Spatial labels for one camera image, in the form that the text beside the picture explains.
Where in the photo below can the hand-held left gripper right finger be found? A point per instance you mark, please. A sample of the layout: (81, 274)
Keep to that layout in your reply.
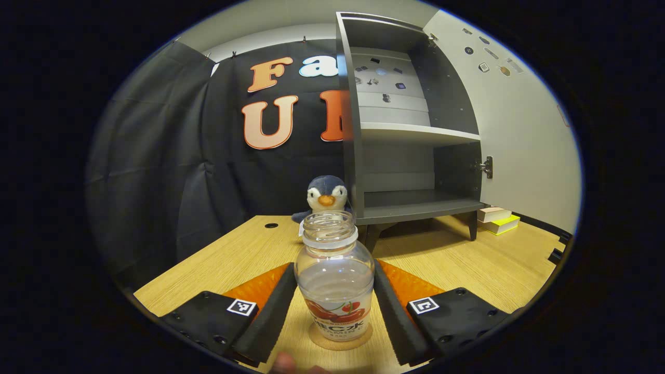
(397, 322)

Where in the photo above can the metal door hinge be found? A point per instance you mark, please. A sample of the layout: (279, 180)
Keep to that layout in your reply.
(433, 37)
(485, 167)

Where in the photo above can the grey cabinet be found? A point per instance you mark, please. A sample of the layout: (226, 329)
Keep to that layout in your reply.
(415, 208)

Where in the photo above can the black backdrop cloth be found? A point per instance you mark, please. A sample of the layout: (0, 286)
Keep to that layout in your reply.
(171, 156)

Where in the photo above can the black bracket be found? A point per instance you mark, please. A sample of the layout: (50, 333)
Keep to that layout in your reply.
(565, 238)
(556, 255)

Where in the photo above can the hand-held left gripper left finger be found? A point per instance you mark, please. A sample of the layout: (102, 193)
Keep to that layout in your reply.
(270, 317)

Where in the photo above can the white cabinet door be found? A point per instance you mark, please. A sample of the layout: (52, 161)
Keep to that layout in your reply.
(524, 145)

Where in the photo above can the round brown coaster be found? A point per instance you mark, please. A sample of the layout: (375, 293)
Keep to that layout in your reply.
(340, 345)

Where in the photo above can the penguin plush toy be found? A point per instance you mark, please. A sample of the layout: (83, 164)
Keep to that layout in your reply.
(327, 195)

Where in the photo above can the white book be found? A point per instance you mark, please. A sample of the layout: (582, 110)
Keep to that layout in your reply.
(493, 213)

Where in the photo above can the clear plastic bottle red label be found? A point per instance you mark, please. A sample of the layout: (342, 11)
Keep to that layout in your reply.
(335, 280)

